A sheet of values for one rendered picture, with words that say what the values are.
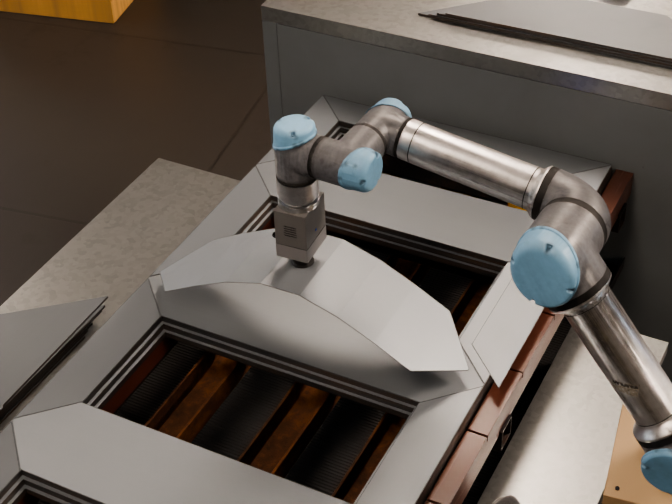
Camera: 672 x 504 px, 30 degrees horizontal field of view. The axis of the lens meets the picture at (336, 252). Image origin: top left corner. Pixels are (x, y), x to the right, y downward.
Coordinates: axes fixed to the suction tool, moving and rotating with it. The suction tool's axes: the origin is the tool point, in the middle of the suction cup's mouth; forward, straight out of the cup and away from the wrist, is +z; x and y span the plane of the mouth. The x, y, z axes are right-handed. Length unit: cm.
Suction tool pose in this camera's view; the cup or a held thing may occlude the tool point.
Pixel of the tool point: (303, 266)
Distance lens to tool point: 235.1
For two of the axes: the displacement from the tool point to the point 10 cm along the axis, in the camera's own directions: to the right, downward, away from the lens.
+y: -4.0, 5.8, -7.1
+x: 9.1, 2.3, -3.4
